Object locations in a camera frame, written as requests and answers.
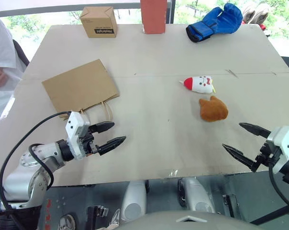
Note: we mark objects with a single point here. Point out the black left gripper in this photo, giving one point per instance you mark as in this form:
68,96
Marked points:
88,143

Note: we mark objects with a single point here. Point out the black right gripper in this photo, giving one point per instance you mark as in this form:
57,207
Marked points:
266,153

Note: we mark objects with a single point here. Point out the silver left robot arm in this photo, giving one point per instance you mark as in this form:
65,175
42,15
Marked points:
36,167

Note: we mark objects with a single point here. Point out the brown paper bag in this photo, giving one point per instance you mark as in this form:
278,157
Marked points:
81,89

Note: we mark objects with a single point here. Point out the brown plush toy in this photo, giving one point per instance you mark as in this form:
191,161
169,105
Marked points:
212,110

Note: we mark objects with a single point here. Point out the silver left robot leg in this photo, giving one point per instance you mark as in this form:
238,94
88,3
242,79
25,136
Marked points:
133,203

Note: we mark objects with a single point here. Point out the silver robot leg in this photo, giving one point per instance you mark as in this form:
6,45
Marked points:
197,198
133,203

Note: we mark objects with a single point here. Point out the silver right robot leg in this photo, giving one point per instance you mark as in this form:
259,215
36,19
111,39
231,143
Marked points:
197,198

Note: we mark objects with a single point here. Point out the white red plush toy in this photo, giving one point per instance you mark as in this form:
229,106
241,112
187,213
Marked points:
199,83

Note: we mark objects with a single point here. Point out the grey robot torso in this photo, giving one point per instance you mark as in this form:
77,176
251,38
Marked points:
182,220

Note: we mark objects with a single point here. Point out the small cardboard box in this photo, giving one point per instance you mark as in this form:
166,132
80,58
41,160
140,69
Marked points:
99,22

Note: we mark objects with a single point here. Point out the blue boxing glove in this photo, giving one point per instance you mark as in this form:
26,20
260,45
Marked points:
216,21

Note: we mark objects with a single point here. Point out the tall red box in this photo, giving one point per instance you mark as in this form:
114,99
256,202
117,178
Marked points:
153,16

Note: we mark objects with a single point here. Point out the person in white shirt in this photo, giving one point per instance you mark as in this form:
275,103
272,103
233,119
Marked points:
1,62

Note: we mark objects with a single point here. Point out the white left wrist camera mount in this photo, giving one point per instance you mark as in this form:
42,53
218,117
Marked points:
75,134

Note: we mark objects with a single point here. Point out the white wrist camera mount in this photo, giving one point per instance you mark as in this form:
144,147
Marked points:
75,134
282,146

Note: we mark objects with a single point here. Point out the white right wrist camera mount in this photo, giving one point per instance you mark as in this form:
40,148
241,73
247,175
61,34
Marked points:
282,146

